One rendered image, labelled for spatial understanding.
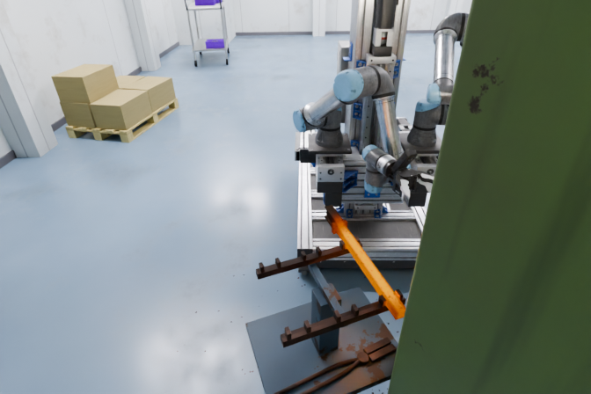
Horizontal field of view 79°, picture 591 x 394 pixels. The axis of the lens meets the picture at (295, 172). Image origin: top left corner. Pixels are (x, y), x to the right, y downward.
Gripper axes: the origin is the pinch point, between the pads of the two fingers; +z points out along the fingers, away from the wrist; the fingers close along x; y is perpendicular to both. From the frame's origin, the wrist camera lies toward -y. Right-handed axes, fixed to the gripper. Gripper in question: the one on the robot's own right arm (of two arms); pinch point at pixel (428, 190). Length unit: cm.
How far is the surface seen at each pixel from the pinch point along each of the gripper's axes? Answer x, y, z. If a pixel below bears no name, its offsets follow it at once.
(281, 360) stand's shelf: 60, 30, 17
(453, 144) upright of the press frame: 48, -48, 47
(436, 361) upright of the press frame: 48, -15, 53
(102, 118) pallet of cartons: 127, 74, -334
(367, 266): 35.7, 3.0, 18.2
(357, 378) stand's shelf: 44, 30, 30
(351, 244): 35.1, 3.0, 9.2
